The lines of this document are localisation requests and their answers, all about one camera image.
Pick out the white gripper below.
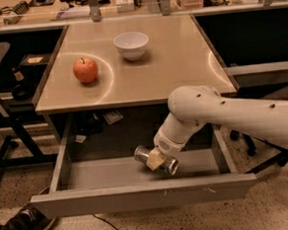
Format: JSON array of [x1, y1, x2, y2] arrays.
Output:
[[146, 131, 184, 171]]

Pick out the silver blue redbull can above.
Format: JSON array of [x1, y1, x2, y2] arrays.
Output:
[[134, 146, 179, 176]]

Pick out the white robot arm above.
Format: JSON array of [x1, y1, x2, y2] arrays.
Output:
[[146, 86, 288, 170]]

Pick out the open grey top drawer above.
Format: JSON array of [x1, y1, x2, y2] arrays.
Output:
[[32, 117, 256, 217]]

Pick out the white paper label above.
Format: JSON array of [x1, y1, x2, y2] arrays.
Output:
[[104, 110, 123, 124]]

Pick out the grey cabinet desk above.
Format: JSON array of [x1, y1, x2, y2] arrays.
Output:
[[26, 10, 242, 145]]

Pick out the red apple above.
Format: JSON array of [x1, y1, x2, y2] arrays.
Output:
[[72, 57, 99, 84]]

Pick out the white ceramic bowl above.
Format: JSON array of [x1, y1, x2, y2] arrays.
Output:
[[113, 32, 150, 60]]

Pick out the black office chair right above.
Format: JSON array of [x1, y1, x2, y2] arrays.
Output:
[[230, 130, 288, 174]]

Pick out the black shoe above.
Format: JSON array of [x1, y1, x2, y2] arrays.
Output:
[[0, 204, 54, 230]]

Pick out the white tissue box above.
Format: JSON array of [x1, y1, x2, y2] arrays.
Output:
[[115, 0, 134, 13]]

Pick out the black floor cable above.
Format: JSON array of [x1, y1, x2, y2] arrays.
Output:
[[91, 210, 129, 230]]

